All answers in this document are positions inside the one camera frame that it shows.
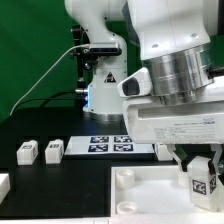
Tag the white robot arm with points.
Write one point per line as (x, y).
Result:
(154, 69)

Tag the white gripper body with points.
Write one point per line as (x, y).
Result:
(147, 121)

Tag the white square tabletop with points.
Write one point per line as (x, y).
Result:
(153, 195)

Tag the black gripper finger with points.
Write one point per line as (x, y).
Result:
(216, 164)
(179, 155)

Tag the white marker plate with tags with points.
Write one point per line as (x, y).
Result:
(105, 144)

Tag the white obstacle fence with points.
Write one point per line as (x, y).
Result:
(4, 186)

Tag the black camera on stand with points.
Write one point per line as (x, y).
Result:
(96, 67)

